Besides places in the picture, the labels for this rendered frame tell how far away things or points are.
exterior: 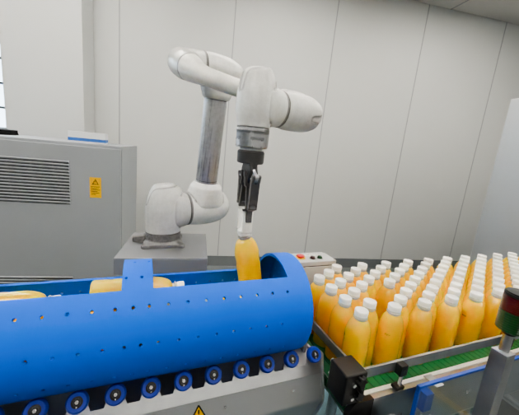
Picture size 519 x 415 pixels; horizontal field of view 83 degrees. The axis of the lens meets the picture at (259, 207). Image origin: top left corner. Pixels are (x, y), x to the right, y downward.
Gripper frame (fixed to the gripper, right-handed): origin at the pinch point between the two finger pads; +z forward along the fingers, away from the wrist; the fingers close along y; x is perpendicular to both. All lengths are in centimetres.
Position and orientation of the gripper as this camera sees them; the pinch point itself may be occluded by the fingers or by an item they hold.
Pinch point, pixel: (245, 220)
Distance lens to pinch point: 85.2
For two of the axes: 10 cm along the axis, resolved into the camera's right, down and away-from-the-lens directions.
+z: -1.0, 9.7, 2.0
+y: 3.6, 2.2, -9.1
